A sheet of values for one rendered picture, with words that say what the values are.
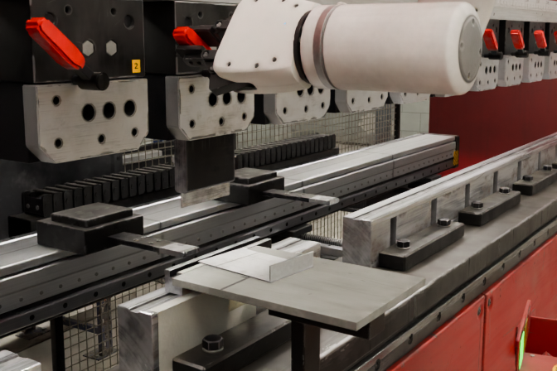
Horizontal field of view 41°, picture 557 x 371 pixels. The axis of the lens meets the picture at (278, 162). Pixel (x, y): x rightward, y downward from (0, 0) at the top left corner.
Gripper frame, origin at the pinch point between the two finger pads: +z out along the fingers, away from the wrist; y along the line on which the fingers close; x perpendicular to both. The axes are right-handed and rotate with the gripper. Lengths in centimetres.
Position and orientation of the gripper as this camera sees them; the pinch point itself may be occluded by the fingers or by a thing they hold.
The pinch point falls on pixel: (200, 45)
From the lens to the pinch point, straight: 86.2
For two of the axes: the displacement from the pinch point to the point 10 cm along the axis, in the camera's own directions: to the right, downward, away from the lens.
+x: 4.5, 4.7, 7.6
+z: -8.3, -0.9, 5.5
